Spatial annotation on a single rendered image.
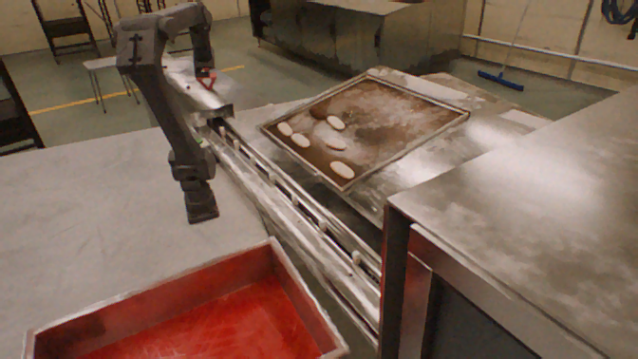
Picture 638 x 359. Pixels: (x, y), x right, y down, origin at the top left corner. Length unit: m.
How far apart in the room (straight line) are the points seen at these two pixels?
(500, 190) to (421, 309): 0.11
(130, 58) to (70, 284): 0.55
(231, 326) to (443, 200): 0.62
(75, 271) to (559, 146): 1.03
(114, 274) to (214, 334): 0.33
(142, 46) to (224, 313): 0.56
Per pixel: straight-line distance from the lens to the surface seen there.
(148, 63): 0.86
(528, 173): 0.38
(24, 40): 8.11
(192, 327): 0.88
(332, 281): 0.85
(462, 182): 0.35
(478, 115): 1.32
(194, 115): 1.59
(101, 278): 1.08
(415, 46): 4.11
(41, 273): 1.19
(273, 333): 0.83
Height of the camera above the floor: 1.49
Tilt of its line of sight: 33 degrees down
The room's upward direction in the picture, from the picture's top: 4 degrees counter-clockwise
